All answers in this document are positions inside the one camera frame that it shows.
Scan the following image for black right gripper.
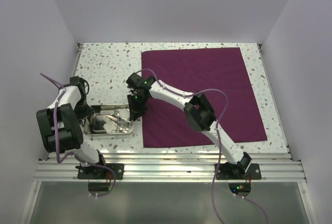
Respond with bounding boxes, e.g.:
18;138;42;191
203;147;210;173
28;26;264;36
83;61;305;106
128;93;149;121

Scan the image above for steel scissors ring handles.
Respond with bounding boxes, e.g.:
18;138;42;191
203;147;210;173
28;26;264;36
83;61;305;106
105;114;128;126

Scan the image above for steel tweezers long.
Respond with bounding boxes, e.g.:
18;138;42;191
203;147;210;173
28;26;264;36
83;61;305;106
111;125;131;135

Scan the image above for steel forceps ring handles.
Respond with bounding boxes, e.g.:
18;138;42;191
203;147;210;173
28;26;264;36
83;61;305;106
115;117;133;133

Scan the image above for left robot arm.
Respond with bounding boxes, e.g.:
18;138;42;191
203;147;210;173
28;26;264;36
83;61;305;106
36;81;108;179

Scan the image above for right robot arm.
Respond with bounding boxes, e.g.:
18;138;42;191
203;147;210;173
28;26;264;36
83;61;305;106
126;73;252;179

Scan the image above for stainless steel tray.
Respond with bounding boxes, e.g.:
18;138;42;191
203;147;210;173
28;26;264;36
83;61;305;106
82;104;134;136

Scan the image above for purple cloth mat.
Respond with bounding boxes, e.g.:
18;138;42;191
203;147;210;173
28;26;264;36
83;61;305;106
142;48;267;148

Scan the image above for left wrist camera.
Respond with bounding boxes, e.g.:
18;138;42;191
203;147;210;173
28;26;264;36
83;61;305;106
70;76;90;95

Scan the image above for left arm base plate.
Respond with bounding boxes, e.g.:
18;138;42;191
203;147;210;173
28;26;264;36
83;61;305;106
75;163;125;180

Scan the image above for aluminium rail frame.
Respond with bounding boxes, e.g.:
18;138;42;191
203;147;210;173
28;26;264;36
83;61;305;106
33;43;308;183

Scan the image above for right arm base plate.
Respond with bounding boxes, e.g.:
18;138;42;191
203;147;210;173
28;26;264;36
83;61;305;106
214;162;262;180

